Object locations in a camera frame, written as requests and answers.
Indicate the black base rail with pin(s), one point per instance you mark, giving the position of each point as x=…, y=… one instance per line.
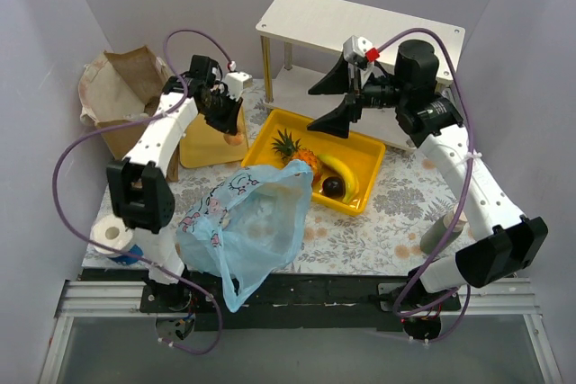
x=285, y=301

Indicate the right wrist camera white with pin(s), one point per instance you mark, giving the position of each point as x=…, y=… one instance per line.
x=360, y=54

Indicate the beige round biscuit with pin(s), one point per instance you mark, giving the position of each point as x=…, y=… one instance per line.
x=234, y=140

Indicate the deep yellow bin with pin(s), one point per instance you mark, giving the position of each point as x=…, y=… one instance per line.
x=364, y=155

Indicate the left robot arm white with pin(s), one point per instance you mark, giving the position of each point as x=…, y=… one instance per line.
x=140, y=194

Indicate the toy pineapple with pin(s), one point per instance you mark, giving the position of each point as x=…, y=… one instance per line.
x=290, y=149

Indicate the blue white packet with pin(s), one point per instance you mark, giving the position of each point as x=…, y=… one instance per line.
x=130, y=258

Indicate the blue plastic grocery bag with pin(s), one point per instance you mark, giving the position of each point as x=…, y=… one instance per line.
x=246, y=227

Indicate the white toilet paper roll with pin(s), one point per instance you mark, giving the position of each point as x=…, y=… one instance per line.
x=112, y=237

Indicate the grey bottle beige cap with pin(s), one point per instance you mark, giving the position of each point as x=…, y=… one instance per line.
x=435, y=233

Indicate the brown paper bag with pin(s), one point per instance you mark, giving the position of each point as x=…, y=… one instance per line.
x=117, y=88

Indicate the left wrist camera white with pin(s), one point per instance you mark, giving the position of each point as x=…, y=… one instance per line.
x=237, y=82

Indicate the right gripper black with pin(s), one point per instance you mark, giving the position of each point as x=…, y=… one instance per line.
x=354, y=93

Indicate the white two-tier shelf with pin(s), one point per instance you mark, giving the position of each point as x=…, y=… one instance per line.
x=302, y=40

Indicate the dark brown chocolate bun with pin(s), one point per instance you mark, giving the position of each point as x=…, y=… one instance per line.
x=333, y=187

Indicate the floral table mat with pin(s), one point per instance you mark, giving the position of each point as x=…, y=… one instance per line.
x=408, y=196

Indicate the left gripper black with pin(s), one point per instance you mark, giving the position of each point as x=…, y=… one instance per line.
x=220, y=102

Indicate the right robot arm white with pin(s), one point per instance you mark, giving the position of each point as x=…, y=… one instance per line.
x=506, y=239

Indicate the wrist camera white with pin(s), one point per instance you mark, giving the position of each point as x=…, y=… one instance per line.
x=360, y=54
x=237, y=82

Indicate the flat yellow tray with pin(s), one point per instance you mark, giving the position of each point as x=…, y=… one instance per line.
x=203, y=145

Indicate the yellow banana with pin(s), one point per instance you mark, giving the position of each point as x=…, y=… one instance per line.
x=346, y=173

